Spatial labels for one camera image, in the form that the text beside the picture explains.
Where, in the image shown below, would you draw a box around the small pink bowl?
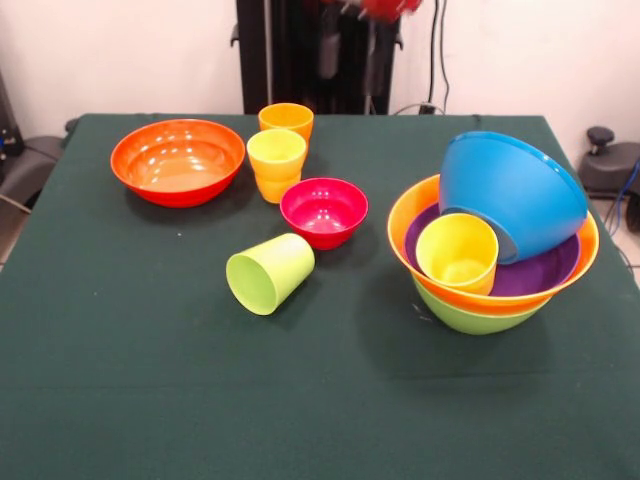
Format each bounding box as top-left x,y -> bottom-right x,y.
279,177 -> 370,251

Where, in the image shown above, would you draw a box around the orange cup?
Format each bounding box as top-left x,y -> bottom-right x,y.
257,102 -> 315,144

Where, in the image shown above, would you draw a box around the black hanging cables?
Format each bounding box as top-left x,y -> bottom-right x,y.
428,0 -> 451,114

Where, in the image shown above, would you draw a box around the blue bowl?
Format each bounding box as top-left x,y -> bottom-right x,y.
438,130 -> 590,265

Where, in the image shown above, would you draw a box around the purple bowl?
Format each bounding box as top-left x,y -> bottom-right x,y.
403,202 -> 582,297

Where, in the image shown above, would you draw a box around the red bowl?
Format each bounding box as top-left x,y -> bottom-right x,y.
109,118 -> 247,209

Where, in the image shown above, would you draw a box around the blue cable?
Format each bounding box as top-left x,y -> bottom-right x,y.
606,154 -> 640,236

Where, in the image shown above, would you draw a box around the dark green tablecloth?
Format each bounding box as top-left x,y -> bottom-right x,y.
0,113 -> 640,480

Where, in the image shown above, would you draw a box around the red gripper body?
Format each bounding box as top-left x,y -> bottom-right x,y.
319,0 -> 424,24

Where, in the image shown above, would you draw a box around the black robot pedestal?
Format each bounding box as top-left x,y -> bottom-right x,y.
230,0 -> 405,116

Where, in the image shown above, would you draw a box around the large orange bowl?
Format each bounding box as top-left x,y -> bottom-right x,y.
387,174 -> 600,317

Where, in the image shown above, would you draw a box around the yellow cup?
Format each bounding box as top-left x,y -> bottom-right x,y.
415,212 -> 500,296
246,128 -> 308,180

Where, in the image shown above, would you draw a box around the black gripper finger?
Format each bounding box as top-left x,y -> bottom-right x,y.
317,17 -> 344,81
362,22 -> 389,96

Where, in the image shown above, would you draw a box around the green bowl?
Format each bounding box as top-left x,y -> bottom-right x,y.
412,277 -> 546,336

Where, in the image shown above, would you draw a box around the yellow-orange cup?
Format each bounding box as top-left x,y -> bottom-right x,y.
253,169 -> 304,205

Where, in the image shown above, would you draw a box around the black equipment box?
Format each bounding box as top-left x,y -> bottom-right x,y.
0,69 -> 24,169

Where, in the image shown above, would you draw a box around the green cup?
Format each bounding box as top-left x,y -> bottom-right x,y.
225,232 -> 316,317

